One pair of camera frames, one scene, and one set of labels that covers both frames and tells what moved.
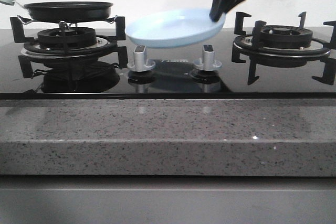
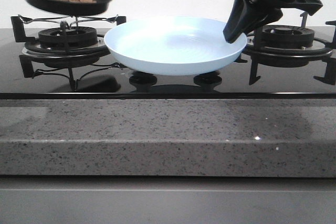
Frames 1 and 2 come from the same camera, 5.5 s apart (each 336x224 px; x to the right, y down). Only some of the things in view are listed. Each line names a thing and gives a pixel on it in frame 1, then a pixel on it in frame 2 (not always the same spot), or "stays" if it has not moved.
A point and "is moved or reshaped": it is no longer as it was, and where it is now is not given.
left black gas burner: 66,38 stays
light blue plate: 172,28 is moved or reshaped
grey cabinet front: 45,200 stays
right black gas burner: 284,36 stays
